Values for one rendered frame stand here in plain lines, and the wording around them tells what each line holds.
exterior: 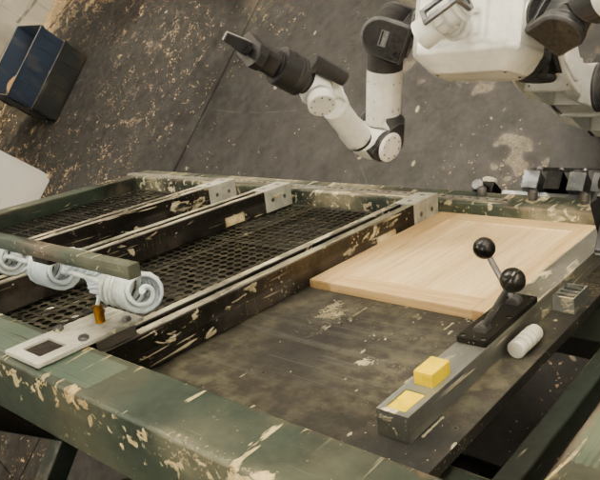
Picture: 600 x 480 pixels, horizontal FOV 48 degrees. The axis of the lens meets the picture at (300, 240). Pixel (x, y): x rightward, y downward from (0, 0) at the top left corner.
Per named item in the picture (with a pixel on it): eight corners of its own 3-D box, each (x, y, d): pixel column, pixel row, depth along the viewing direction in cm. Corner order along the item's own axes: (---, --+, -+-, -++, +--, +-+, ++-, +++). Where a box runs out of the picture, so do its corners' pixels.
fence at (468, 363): (630, 236, 155) (630, 219, 153) (410, 445, 87) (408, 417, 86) (607, 233, 158) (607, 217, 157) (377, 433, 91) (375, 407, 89)
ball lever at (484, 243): (531, 300, 114) (492, 230, 115) (522, 309, 112) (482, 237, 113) (512, 307, 117) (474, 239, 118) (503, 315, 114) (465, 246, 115)
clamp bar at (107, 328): (445, 218, 185) (441, 130, 178) (52, 429, 100) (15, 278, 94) (413, 215, 191) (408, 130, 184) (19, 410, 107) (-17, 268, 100)
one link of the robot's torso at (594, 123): (592, 100, 243) (545, 61, 207) (653, 99, 230) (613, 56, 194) (587, 143, 243) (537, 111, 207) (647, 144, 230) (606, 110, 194)
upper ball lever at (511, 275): (494, 336, 107) (534, 273, 99) (483, 346, 104) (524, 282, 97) (474, 322, 109) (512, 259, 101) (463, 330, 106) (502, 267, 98)
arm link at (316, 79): (278, 71, 158) (315, 92, 164) (282, 104, 151) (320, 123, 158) (308, 38, 151) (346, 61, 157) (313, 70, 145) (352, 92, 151)
